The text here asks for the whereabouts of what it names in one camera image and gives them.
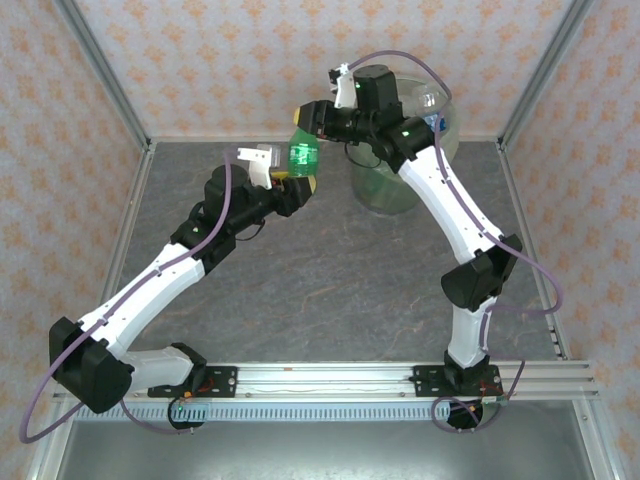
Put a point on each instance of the green bottle with yellow cap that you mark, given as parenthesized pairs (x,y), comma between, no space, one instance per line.
(302,155)

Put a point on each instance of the clear crushed bottle white cap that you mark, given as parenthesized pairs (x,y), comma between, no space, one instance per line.
(430,97)

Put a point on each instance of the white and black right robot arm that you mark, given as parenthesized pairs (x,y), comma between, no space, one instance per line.
(440,200)

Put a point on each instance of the translucent green plastic bin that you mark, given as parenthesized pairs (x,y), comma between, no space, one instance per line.
(380,195)

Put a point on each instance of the black round base unit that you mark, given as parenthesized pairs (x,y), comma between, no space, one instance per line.
(457,425)
(186,425)

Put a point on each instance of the grey sheet metal panel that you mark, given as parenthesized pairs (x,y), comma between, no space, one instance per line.
(320,450)

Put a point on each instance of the aluminium table edge rail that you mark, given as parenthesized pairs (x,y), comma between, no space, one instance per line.
(597,450)
(134,200)
(225,138)

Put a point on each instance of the aluminium frame post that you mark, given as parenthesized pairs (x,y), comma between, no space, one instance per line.
(103,70)
(555,50)

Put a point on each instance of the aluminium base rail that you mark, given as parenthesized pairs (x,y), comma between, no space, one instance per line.
(325,382)

